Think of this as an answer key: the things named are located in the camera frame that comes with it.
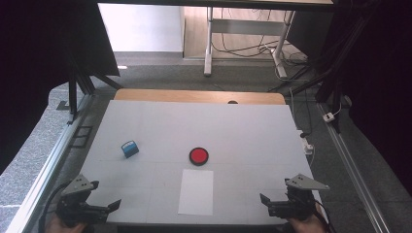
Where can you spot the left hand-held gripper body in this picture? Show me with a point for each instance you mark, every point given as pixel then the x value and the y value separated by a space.
pixel 76 202

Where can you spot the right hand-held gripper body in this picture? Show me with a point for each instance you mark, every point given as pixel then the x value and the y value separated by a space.
pixel 296 202

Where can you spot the blue stamp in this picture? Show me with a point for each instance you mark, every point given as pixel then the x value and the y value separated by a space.
pixel 130 149

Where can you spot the round red ink pad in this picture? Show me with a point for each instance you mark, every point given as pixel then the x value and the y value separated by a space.
pixel 199 156

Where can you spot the person's right hand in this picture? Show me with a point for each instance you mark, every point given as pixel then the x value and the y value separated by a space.
pixel 307 226

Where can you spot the person's left hand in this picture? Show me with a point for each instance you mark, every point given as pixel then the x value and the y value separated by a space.
pixel 64 227

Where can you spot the white power strip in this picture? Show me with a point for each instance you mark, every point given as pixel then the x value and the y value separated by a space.
pixel 306 144

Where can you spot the white paper sheet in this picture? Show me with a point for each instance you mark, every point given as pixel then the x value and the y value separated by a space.
pixel 196 192

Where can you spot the white table cover sheet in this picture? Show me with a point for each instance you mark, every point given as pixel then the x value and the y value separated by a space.
pixel 226 129

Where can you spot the small white adapter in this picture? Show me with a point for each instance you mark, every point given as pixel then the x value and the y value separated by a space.
pixel 328 117

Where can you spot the black table grommet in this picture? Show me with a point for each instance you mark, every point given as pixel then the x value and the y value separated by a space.
pixel 232 102

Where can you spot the black metal stand struts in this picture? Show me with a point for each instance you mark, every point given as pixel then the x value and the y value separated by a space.
pixel 76 87
pixel 324 77

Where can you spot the black curtain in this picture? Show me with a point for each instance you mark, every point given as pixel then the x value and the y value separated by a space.
pixel 379 81
pixel 39 58

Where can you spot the aluminium floor rail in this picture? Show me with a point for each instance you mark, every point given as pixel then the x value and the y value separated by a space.
pixel 48 165
pixel 350 155

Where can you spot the white desk frame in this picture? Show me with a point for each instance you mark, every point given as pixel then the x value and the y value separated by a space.
pixel 208 42

